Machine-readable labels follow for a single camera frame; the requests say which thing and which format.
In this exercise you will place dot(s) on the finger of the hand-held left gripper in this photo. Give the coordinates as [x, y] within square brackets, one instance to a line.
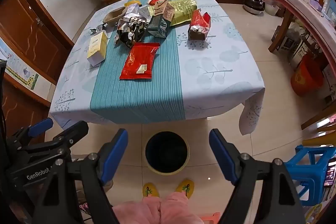
[40, 126]
[74, 132]

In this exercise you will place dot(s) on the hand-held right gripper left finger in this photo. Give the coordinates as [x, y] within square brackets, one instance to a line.
[115, 155]

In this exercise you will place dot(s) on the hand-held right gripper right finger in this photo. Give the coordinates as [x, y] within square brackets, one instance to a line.
[223, 155]

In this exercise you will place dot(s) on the round cream-rimmed trash bin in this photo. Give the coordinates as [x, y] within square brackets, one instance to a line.
[167, 153]

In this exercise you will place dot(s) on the pale yellow box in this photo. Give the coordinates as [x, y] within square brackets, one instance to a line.
[97, 48]

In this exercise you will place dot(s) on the red snack packet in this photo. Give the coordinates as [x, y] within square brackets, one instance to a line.
[139, 58]

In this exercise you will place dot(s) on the small silver wrapper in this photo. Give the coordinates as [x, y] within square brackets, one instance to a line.
[95, 29]

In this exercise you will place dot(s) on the brown paper bowl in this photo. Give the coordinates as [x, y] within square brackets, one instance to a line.
[113, 16]

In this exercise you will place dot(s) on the green carton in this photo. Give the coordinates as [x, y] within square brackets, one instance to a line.
[157, 26]

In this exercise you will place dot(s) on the white wrapper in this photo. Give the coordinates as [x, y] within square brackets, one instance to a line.
[134, 10]

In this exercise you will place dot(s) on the red brown snack bag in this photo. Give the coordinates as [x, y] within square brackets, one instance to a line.
[199, 22]

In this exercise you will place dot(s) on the yellow wrapper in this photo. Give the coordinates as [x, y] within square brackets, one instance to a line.
[130, 3]

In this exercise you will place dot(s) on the yellow basket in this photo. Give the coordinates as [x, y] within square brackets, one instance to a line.
[183, 10]

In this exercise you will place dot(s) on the brown white small carton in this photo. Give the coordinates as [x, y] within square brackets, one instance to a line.
[168, 12]

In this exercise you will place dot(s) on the brown wooden door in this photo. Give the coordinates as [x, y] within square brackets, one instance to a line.
[31, 24]
[18, 108]

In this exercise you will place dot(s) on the yellow knitted slipper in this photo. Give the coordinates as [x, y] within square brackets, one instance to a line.
[185, 187]
[151, 190]

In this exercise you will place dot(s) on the pink patterned cloth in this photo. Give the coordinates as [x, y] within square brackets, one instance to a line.
[84, 209]

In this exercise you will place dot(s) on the coral plastic stool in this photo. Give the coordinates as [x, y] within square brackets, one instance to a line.
[211, 218]

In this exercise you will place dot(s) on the pink fleece pants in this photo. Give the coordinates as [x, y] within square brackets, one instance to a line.
[157, 211]

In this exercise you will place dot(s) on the blue plastic stool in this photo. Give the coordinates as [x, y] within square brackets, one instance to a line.
[307, 166]

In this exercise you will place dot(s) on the pale blue leaf-print tablecloth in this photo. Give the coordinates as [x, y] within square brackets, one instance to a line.
[210, 69]

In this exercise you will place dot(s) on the orange bucket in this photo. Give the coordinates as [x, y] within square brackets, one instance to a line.
[307, 77]

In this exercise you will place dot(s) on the white bucket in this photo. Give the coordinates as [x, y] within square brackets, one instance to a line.
[271, 10]

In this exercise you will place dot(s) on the dark pot with white base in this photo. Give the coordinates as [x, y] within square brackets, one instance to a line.
[254, 2]

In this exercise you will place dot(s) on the cloth covered side table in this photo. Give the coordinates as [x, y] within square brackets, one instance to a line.
[294, 1]

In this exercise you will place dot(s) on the children's wall chart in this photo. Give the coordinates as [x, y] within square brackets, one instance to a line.
[18, 69]

